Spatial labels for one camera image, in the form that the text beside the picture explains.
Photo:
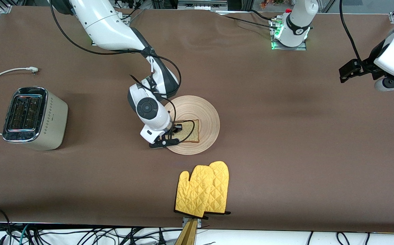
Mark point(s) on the tan camera stand beam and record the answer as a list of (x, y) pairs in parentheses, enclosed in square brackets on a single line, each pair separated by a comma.
[(188, 236)]

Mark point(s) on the slice of brown bread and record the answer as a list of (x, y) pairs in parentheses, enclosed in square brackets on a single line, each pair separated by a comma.
[(187, 136)]

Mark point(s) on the cream and chrome toaster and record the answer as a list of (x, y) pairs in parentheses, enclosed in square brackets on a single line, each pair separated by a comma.
[(52, 119)]

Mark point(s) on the metal stand bracket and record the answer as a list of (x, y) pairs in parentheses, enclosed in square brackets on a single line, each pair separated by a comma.
[(184, 222)]

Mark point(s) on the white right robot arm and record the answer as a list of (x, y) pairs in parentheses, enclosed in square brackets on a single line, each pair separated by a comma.
[(101, 27)]

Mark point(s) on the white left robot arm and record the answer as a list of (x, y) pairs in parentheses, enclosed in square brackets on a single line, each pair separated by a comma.
[(295, 20)]

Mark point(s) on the silver metal box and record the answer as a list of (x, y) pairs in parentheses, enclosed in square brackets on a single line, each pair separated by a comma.
[(200, 5)]

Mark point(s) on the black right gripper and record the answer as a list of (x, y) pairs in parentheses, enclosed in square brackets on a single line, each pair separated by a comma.
[(176, 129)]

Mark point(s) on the yellow quilted oven mitt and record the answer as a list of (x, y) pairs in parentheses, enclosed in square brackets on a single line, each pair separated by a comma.
[(221, 183), (194, 194)]

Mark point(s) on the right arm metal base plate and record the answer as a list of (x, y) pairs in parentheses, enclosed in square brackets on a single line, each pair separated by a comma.
[(126, 20)]

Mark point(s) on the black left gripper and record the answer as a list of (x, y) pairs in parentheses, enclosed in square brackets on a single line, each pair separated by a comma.
[(369, 64)]

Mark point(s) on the round wooden plate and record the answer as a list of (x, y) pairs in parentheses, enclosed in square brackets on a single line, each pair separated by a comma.
[(200, 112)]

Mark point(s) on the brown table cover sheet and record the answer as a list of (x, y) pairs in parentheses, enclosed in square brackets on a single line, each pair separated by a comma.
[(251, 170)]

